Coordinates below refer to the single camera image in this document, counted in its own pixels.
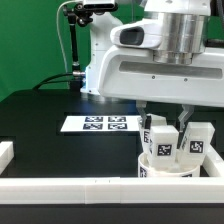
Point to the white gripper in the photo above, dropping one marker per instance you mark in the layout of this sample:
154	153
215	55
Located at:
131	73

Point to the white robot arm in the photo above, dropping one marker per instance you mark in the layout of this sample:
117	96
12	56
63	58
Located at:
164	57

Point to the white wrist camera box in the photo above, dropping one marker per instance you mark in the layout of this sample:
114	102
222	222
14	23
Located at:
146	33

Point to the white U-shaped fence wall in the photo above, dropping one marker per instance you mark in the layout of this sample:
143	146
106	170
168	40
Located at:
208	189

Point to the white marker base plate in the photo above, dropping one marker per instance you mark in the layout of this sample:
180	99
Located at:
100	123

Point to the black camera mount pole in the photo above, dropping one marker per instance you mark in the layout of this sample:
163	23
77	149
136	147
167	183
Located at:
76	15

